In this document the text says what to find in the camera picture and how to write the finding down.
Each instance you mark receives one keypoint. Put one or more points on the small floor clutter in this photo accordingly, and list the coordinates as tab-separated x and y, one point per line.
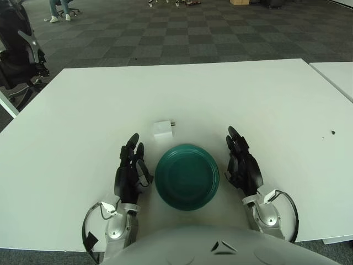
190	2

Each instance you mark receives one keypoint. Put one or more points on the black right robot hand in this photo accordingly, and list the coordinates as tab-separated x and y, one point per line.
248	171

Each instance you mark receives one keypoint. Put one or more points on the black swivel chair base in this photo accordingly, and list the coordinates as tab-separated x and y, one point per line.
73	10

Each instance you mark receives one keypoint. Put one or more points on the green round plate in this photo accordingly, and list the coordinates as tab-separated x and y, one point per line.
187	179

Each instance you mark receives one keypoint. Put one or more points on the grey robot torso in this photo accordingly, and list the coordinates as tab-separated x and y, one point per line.
215	248

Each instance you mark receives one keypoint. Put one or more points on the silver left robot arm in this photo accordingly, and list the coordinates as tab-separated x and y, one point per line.
118	229

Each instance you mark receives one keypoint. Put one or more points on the brown cardboard box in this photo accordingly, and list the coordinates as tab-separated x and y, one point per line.
240	2

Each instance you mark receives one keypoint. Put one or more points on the black bag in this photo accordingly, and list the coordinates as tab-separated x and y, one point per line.
275	3

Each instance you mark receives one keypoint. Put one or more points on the white wall charger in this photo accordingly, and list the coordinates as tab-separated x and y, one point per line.
162	129

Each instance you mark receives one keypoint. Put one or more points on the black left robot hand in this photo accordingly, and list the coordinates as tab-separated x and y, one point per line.
127	179

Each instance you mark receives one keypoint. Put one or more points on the seated person in jeans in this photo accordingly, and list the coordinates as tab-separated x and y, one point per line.
55	8

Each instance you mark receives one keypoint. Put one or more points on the black office chair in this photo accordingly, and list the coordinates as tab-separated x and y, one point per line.
16	55

